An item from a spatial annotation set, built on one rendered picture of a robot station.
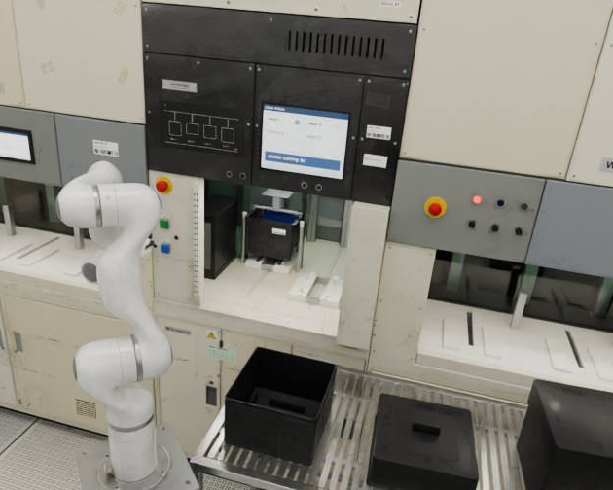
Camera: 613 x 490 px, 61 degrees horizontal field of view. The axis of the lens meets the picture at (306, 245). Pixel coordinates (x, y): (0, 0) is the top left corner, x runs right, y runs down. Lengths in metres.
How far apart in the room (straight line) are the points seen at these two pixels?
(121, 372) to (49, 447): 1.58
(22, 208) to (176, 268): 1.18
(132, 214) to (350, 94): 0.78
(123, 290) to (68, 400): 1.52
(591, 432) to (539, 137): 0.82
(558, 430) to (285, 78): 1.27
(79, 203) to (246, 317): 0.98
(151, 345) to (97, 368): 0.13
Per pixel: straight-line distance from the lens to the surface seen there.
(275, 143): 1.77
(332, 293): 2.20
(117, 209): 1.27
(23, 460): 2.89
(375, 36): 1.67
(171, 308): 2.18
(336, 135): 1.71
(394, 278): 1.83
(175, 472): 1.63
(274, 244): 2.35
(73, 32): 2.07
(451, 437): 1.67
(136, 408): 1.45
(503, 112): 1.68
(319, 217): 2.75
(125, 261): 1.29
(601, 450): 1.58
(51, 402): 2.86
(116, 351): 1.36
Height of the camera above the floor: 1.94
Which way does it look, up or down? 23 degrees down
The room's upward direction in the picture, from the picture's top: 5 degrees clockwise
